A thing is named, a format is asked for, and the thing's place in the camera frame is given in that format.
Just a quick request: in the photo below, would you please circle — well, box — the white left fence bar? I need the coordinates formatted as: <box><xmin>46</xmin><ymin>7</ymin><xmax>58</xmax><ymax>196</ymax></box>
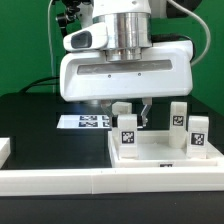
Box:
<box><xmin>0</xmin><ymin>138</ymin><xmax>11</xmax><ymax>169</ymax></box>

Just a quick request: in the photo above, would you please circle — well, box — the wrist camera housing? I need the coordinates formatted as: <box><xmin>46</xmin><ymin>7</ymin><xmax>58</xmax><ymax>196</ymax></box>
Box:
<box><xmin>63</xmin><ymin>22</ymin><xmax>108</xmax><ymax>52</ymax></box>

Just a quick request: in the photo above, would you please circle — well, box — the white right fence bar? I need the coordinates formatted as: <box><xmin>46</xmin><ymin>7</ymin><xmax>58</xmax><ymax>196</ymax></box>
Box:
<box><xmin>207</xmin><ymin>143</ymin><xmax>224</xmax><ymax>167</ymax></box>

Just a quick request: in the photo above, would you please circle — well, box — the black cable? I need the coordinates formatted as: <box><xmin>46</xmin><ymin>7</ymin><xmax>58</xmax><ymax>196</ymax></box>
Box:
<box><xmin>19</xmin><ymin>76</ymin><xmax>62</xmax><ymax>94</ymax></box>

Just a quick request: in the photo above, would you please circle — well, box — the white cable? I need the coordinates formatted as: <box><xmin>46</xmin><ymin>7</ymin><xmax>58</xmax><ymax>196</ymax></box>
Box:
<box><xmin>47</xmin><ymin>0</ymin><xmax>56</xmax><ymax>94</ymax></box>

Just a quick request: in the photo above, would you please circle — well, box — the white marker base plate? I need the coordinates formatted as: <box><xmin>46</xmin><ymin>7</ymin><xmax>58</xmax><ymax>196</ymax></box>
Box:
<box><xmin>57</xmin><ymin>115</ymin><xmax>110</xmax><ymax>129</ymax></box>

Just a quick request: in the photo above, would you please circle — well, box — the white front fence bar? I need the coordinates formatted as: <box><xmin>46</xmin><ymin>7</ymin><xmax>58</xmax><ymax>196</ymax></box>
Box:
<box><xmin>0</xmin><ymin>167</ymin><xmax>224</xmax><ymax>196</ymax></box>

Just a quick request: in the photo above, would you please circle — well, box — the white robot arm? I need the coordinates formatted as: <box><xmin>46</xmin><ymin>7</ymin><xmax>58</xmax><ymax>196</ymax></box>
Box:
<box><xmin>60</xmin><ymin>0</ymin><xmax>193</xmax><ymax>114</ymax></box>

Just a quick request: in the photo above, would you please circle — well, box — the white square table top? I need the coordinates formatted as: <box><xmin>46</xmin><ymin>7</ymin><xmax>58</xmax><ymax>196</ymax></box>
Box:
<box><xmin>108</xmin><ymin>131</ymin><xmax>218</xmax><ymax>168</ymax></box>

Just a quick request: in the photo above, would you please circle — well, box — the white fence bar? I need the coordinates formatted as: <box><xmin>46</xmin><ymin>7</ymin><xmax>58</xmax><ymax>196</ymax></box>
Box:
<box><xmin>207</xmin><ymin>143</ymin><xmax>224</xmax><ymax>167</ymax></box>
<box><xmin>0</xmin><ymin>167</ymin><xmax>224</xmax><ymax>196</ymax></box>
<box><xmin>0</xmin><ymin>138</ymin><xmax>11</xmax><ymax>169</ymax></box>

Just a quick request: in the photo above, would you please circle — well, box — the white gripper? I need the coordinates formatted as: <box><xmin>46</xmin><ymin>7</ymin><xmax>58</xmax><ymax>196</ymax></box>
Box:
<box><xmin>60</xmin><ymin>41</ymin><xmax>193</xmax><ymax>128</ymax></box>

